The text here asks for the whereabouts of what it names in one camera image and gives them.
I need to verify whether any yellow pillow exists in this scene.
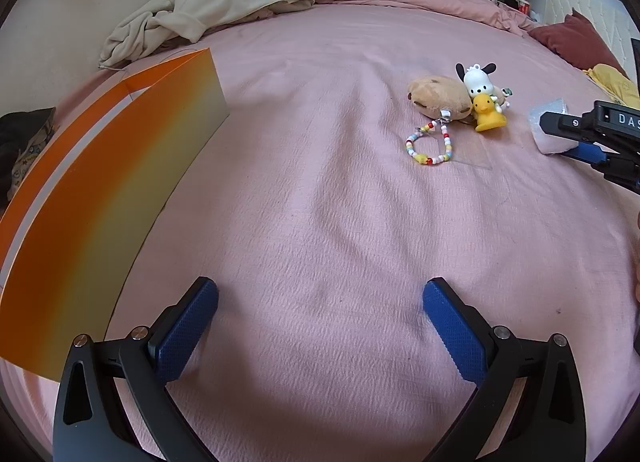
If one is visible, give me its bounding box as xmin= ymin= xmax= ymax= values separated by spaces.
xmin=584 ymin=63 xmax=640 ymax=110

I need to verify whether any right hand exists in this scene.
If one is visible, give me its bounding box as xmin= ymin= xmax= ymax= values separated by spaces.
xmin=634 ymin=213 xmax=640 ymax=304

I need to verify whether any small white figure keychain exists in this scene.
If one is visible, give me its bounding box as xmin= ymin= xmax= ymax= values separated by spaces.
xmin=491 ymin=86 xmax=512 ymax=113

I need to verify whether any colourful bead strap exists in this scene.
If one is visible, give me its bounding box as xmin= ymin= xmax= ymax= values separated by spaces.
xmin=404 ymin=118 xmax=456 ymax=166

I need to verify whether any beige clothing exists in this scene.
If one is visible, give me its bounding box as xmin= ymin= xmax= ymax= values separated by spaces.
xmin=99 ymin=0 xmax=314 ymax=69

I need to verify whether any clear tape roll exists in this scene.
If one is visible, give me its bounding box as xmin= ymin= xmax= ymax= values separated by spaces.
xmin=528 ymin=98 xmax=578 ymax=156

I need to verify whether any black bag on floor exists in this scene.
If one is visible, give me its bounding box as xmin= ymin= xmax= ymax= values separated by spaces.
xmin=0 ymin=107 xmax=56 ymax=211

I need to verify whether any brown capybara plush keychain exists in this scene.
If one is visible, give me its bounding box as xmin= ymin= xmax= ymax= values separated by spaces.
xmin=408 ymin=75 xmax=472 ymax=121

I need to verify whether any pink bed sheet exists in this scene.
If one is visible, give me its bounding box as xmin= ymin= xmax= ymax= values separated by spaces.
xmin=0 ymin=4 xmax=640 ymax=462

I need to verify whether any white tufted headboard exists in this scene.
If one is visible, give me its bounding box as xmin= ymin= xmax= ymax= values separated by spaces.
xmin=544 ymin=0 xmax=639 ymax=82

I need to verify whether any red can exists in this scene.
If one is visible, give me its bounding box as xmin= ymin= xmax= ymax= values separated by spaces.
xmin=518 ymin=0 xmax=530 ymax=14

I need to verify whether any orange gradient paper box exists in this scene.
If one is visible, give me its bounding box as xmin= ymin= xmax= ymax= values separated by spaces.
xmin=1 ymin=49 xmax=229 ymax=381

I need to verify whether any dark red pillow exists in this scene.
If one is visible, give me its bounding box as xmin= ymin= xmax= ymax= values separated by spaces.
xmin=528 ymin=9 xmax=627 ymax=78

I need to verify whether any white dog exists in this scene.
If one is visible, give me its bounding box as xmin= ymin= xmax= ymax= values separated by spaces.
xmin=456 ymin=62 xmax=506 ymax=133

